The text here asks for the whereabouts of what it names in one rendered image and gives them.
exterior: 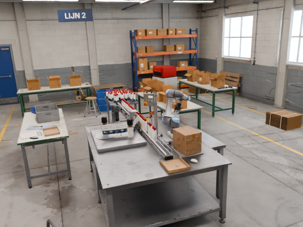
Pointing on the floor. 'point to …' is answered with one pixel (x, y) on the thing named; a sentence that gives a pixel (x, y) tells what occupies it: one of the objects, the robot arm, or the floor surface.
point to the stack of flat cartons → (283, 119)
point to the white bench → (29, 117)
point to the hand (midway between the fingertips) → (175, 114)
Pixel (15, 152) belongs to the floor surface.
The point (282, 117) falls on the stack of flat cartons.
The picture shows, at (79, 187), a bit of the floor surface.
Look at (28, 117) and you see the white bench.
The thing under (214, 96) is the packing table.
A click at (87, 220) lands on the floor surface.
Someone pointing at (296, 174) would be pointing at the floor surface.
